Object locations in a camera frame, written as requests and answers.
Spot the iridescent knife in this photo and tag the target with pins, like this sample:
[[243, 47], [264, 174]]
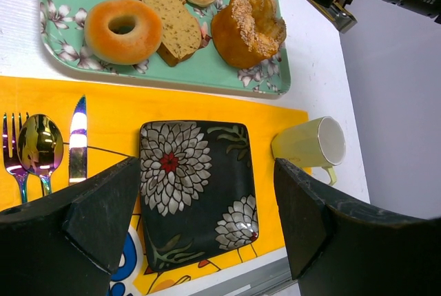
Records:
[[78, 144]]

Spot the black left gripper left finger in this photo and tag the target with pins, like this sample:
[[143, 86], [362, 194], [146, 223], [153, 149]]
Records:
[[70, 242]]

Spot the sugar-topped bundt cake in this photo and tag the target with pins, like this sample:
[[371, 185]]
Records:
[[247, 32]]

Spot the aluminium table frame rail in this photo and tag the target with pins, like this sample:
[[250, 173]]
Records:
[[266, 280]]

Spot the pale yellow mug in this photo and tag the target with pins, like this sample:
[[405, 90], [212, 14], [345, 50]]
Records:
[[316, 143]]

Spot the orange donut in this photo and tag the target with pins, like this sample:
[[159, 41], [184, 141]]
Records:
[[123, 32]]

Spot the brown bread slice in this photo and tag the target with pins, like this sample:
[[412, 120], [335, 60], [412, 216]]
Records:
[[181, 30]]

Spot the silver metal tongs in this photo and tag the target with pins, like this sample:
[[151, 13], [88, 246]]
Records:
[[341, 19]]

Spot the green floral tray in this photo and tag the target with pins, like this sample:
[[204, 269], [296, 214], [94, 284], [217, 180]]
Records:
[[62, 24]]

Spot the yellow placemat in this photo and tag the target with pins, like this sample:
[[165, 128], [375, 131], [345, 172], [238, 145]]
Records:
[[115, 115]]

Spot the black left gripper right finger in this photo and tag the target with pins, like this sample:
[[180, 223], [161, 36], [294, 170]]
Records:
[[339, 245]]

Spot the black floral square plate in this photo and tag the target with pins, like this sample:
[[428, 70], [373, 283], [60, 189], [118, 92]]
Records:
[[197, 192]]

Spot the iridescent spoon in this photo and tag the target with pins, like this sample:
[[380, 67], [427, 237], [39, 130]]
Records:
[[40, 149]]

